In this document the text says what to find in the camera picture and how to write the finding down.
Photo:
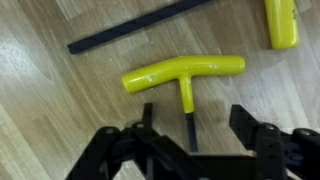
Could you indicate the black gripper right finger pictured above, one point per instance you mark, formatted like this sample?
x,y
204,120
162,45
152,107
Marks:
x,y
283,153

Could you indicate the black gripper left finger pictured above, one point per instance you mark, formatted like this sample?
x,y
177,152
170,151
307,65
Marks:
x,y
110,150

